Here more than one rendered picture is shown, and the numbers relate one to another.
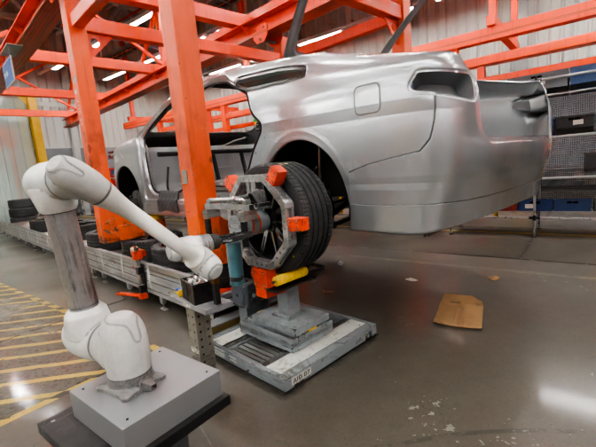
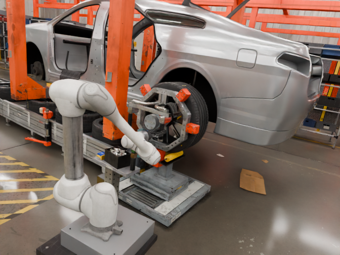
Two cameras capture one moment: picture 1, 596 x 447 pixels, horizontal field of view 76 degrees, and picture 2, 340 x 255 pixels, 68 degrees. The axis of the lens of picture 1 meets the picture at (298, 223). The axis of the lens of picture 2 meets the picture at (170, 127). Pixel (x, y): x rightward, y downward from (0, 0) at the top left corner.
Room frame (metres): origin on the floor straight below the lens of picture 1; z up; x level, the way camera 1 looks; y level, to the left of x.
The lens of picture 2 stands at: (0.05, 0.65, 1.43)
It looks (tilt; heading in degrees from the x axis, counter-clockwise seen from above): 16 degrees down; 347
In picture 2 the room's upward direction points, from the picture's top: 8 degrees clockwise
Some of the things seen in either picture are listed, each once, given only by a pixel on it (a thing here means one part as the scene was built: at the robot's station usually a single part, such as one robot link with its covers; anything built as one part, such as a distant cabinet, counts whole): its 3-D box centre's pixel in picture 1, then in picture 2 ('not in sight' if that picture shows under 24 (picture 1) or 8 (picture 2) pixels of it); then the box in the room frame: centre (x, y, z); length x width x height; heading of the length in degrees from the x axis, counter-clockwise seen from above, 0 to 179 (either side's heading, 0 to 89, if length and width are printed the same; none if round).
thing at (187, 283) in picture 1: (199, 287); (117, 156); (2.09, 0.59, 0.51); 0.20 x 0.14 x 0.13; 35
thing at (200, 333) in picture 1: (200, 335); (111, 185); (2.13, 0.63, 0.21); 0.10 x 0.10 x 0.42; 44
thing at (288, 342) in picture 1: (285, 325); (159, 181); (2.35, 0.14, 0.13); 0.50 x 0.36 x 0.10; 44
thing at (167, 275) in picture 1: (143, 271); (48, 126); (3.50, 1.49, 0.28); 2.47 x 0.09 x 0.22; 44
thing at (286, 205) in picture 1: (259, 221); (162, 119); (2.19, 0.22, 0.85); 0.54 x 0.07 x 0.54; 44
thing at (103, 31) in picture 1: (200, 56); not in sight; (4.91, 1.01, 2.55); 2.58 x 0.12 x 0.40; 134
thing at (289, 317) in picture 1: (288, 299); (165, 167); (2.31, 0.10, 0.32); 0.40 x 0.30 x 0.28; 44
